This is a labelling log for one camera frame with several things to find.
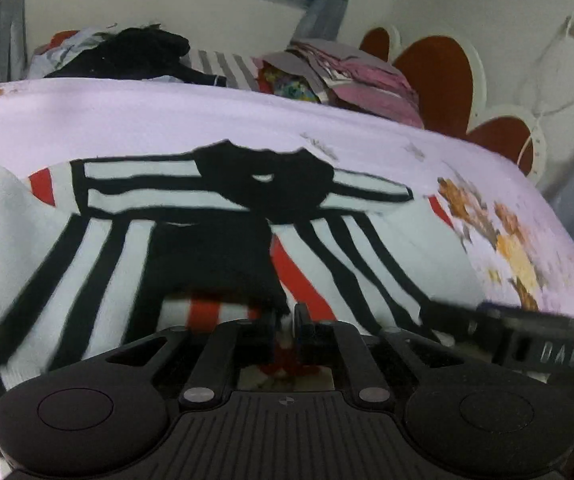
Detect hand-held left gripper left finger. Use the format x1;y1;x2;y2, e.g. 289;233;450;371
104;305;280;406

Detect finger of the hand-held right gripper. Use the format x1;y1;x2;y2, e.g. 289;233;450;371
423;300;505;356

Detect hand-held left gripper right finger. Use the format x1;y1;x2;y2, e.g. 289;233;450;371
293;304;450;406

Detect black white red striped sweater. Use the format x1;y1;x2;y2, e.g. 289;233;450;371
0;139;488;403

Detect pink clothes pile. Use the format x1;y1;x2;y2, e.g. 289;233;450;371
262;39;425;128

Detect black clothes pile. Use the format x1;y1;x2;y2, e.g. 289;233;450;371
44;26;228;88

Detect light blue white clothes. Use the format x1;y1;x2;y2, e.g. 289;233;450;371
30;30;113;78

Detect brown heart-shaped headboard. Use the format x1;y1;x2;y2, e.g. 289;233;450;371
357;25;548;181

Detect pink floral bedsheet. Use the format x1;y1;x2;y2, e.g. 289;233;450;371
0;78;574;480

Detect colourful patterned cloth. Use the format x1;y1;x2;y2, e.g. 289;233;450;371
257;60;323;106

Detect grey white striped cloth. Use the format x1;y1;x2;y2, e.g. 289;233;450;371
187;49;268;93

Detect grey curtain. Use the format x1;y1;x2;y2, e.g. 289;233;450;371
0;0;30;83
297;0;378;43

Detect white cable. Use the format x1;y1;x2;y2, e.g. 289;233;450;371
517;10;574;176

